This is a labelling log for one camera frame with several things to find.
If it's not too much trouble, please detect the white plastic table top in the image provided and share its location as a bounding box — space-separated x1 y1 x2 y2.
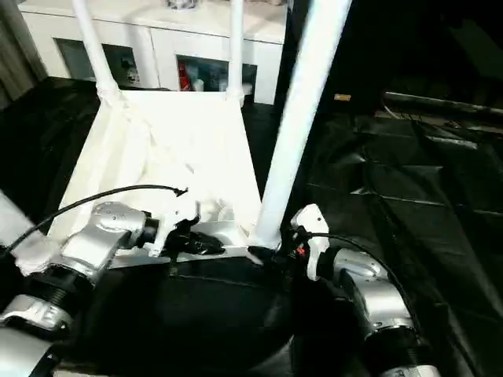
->
15 89 285 276

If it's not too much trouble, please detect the black work mat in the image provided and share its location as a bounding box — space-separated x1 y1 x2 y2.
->
0 74 503 377

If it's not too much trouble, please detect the white glass-door cabinet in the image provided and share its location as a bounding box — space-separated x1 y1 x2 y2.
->
19 0 288 105

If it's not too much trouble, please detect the black backdrop cloth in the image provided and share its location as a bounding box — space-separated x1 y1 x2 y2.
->
274 0 503 115

